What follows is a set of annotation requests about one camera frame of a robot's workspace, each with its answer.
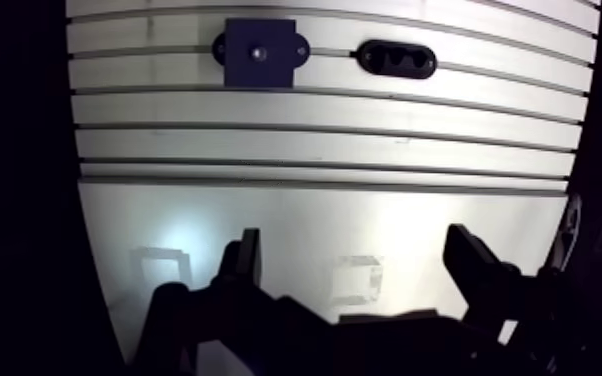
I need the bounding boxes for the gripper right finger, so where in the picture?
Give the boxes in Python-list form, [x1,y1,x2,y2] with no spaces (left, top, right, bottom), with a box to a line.
[437,223,602,376]

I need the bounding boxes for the pale holed strip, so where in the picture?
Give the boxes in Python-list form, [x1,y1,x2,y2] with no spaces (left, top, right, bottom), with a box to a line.
[544,194,584,274]

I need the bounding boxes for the black oval holder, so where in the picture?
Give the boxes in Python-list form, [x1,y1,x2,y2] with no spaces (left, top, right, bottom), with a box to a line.
[355,39,439,81]

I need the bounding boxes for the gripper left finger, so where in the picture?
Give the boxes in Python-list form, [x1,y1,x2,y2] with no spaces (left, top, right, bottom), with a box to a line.
[131,227,334,376]

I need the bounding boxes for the dark blue-grey block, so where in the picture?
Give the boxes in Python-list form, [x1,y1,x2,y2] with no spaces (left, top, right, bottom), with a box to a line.
[211,18,311,89]

